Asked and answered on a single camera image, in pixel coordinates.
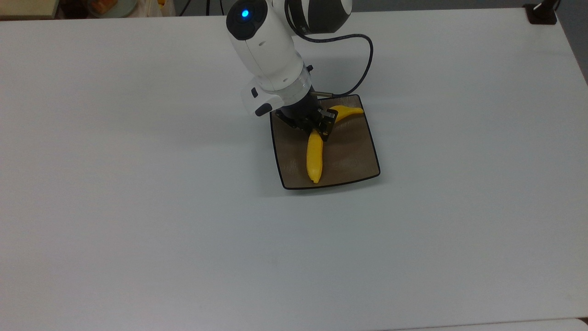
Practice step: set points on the square brown ceramic plate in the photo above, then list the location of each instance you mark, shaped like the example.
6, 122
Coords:
349, 156

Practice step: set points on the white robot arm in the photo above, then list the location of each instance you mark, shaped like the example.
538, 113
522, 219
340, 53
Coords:
266, 46

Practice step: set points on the white plastic bag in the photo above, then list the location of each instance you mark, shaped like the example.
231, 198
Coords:
154, 7

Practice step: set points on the wooden board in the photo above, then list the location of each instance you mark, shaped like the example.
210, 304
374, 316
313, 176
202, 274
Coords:
27, 7

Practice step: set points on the pale round bowl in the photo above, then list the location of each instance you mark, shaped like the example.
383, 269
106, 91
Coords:
112, 6

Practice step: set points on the yellow banana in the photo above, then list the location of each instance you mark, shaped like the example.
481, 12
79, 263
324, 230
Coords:
314, 156

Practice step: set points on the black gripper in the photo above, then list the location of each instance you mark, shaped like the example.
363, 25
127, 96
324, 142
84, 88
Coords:
298, 110

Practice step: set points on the black stand base clamp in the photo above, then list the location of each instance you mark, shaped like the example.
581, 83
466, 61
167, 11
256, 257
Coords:
542, 14

